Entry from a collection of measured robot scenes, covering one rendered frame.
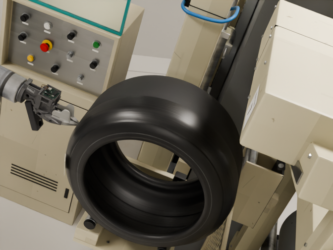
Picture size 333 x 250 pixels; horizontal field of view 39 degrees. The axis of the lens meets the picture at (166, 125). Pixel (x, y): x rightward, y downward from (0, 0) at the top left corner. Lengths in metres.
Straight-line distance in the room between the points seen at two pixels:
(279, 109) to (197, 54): 0.71
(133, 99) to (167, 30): 3.19
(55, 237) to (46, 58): 1.05
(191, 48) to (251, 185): 0.57
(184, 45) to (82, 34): 0.69
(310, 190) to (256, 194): 0.90
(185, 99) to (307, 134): 0.53
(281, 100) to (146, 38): 3.64
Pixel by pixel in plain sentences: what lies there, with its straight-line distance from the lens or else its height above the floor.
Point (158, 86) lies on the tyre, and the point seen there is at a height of 1.46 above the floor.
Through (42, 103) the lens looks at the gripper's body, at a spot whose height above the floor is 1.28.
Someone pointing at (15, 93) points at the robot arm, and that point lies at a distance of 1.61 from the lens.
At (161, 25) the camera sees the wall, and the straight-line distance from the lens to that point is 4.55.
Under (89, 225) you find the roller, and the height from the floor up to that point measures 0.90.
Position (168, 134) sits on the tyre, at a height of 1.42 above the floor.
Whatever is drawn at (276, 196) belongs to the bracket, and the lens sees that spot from 1.92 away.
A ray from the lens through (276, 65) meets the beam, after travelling 1.12.
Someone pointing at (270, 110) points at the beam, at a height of 1.75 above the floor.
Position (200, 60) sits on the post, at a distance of 1.68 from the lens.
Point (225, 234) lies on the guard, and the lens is 1.78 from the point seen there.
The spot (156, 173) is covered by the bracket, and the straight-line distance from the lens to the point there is 1.97.
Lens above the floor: 2.24
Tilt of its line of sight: 36 degrees down
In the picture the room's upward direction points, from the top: 20 degrees clockwise
